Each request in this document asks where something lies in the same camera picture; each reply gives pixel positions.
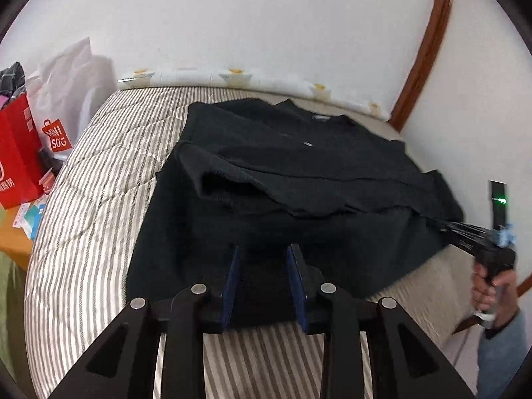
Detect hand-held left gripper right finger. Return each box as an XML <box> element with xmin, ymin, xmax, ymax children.
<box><xmin>287</xmin><ymin>244</ymin><xmax>476</xmax><ymax>399</ymax></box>

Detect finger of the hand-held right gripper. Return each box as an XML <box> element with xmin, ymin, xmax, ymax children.
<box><xmin>441</xmin><ymin>230</ymin><xmax>499</xmax><ymax>253</ymax></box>
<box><xmin>430</xmin><ymin>220</ymin><xmax>497</xmax><ymax>237</ymax></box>

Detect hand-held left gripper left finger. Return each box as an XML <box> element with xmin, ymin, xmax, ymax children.
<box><xmin>50</xmin><ymin>245</ymin><xmax>241</xmax><ymax>399</ymax></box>

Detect black sweatshirt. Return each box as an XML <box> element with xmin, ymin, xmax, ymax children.
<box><xmin>126</xmin><ymin>99</ymin><xmax>464</xmax><ymax>328</ymax></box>

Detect person's right hand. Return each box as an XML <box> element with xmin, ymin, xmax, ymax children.
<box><xmin>471</xmin><ymin>264</ymin><xmax>521</xmax><ymax>329</ymax></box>

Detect striped mattress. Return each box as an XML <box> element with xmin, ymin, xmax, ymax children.
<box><xmin>23</xmin><ymin>87</ymin><xmax>470</xmax><ymax>399</ymax></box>

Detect floral bolster pillow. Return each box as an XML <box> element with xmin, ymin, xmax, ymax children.
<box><xmin>117</xmin><ymin>67</ymin><xmax>391</xmax><ymax>120</ymax></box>

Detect small pink container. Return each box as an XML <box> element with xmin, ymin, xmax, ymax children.
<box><xmin>39</xmin><ymin>170</ymin><xmax>57</xmax><ymax>194</ymax></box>

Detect paper leaflets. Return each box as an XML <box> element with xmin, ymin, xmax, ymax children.
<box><xmin>12</xmin><ymin>197</ymin><xmax>48</xmax><ymax>239</ymax></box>

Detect green bed sheet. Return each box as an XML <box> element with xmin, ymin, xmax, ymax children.
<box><xmin>0</xmin><ymin>210</ymin><xmax>30</xmax><ymax>375</ymax></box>

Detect wooden nightstand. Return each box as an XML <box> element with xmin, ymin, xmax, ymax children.
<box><xmin>0</xmin><ymin>208</ymin><xmax>36</xmax><ymax>267</ymax></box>

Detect white plastic shopping bag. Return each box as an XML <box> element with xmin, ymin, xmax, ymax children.
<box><xmin>26</xmin><ymin>37</ymin><xmax>119</xmax><ymax>163</ymax></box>

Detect red paper bag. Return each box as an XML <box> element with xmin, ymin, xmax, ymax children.
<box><xmin>0</xmin><ymin>91</ymin><xmax>44</xmax><ymax>210</ymax></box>

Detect grey plaid cloth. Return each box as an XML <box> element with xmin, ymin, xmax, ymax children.
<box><xmin>0</xmin><ymin>62</ymin><xmax>26</xmax><ymax>100</ymax></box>

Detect brown wooden door frame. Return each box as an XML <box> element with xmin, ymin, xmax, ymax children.
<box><xmin>388</xmin><ymin>0</ymin><xmax>457</xmax><ymax>131</ymax></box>

